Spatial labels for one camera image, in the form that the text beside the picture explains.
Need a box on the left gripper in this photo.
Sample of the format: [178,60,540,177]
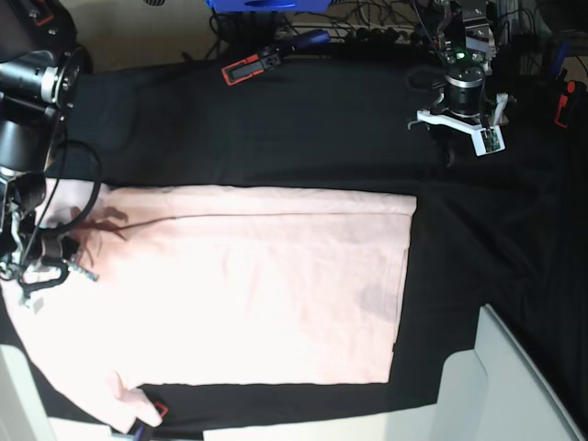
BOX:
[426,124,478,168]

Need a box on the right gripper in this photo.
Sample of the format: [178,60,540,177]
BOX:
[1,209,98,294]

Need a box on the light pink T-shirt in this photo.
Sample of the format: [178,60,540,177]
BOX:
[2,186,417,433]

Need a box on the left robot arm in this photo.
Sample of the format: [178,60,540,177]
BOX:
[409,1,508,157]

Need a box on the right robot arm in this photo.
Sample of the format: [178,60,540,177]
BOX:
[1,1,102,300]

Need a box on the black tablecloth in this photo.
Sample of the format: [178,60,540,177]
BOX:
[68,53,587,439]

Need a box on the red black clamp right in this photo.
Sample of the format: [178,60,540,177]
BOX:
[551,40,576,129]

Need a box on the red black clamp bottom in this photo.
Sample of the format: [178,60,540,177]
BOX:
[132,401,168,441]

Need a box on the blue plastic object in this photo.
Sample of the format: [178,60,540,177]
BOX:
[206,0,332,13]

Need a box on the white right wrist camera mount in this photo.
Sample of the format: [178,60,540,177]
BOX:
[17,257,99,310]

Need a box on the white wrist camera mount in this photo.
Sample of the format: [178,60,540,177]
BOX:
[407,91,513,156]
[17,257,99,310]

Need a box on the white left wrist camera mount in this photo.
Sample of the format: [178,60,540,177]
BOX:
[407,91,513,156]

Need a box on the blue-handled red black clamp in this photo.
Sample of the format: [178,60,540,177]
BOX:
[220,29,331,86]

